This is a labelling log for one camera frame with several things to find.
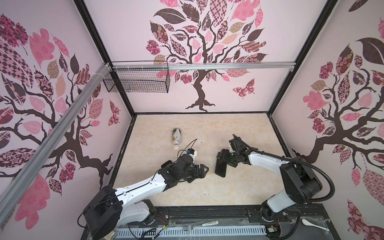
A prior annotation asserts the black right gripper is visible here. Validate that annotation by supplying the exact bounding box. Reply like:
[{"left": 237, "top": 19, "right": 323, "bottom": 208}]
[{"left": 215, "top": 148, "right": 239, "bottom": 166}]

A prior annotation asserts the black smartphone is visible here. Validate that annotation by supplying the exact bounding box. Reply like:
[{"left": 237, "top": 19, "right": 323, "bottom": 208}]
[{"left": 215, "top": 158, "right": 227, "bottom": 178}]

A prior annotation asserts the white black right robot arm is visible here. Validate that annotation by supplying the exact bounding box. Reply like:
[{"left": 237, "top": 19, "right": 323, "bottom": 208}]
[{"left": 215, "top": 136, "right": 323, "bottom": 222}]

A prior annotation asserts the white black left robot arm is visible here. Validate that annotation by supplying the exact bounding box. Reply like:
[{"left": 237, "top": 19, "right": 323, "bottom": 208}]
[{"left": 81, "top": 152, "right": 209, "bottom": 240}]

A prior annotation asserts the crushed green drink can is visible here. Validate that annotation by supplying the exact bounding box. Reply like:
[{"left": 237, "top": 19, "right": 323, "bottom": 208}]
[{"left": 172, "top": 128, "right": 182, "bottom": 146}]

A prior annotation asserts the white plastic spoon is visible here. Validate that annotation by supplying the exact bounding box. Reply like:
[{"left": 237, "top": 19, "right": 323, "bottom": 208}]
[{"left": 302, "top": 219, "right": 330, "bottom": 232}]

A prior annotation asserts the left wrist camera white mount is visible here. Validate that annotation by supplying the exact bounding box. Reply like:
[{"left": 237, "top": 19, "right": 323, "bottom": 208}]
[{"left": 186, "top": 149, "right": 197, "bottom": 159}]

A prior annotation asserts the white slotted cable duct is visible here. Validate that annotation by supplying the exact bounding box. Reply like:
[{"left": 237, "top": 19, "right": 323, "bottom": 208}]
[{"left": 116, "top": 226, "right": 267, "bottom": 240}]

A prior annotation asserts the aluminium rail back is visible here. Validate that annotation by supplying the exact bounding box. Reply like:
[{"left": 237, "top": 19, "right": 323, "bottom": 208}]
[{"left": 113, "top": 62, "right": 296, "bottom": 71}]

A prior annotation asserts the aluminium rail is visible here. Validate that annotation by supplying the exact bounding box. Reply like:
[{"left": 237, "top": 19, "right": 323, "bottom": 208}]
[
  {"left": 1, "top": 63, "right": 111, "bottom": 224},
  {"left": 113, "top": 62, "right": 296, "bottom": 71}
]

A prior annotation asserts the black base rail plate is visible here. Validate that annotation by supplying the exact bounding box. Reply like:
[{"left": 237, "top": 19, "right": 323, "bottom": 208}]
[{"left": 80, "top": 204, "right": 341, "bottom": 240}]

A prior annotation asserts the black wire basket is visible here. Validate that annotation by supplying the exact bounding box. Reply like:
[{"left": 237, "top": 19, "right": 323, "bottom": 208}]
[{"left": 103, "top": 60, "right": 171, "bottom": 93}]

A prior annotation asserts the black corrugated cable conduit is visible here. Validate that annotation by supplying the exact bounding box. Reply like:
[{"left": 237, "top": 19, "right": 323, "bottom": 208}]
[{"left": 232, "top": 134, "right": 336, "bottom": 202}]

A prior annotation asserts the aluminium rail left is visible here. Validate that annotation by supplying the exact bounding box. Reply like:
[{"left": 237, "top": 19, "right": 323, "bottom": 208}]
[{"left": 1, "top": 63, "right": 111, "bottom": 224}]

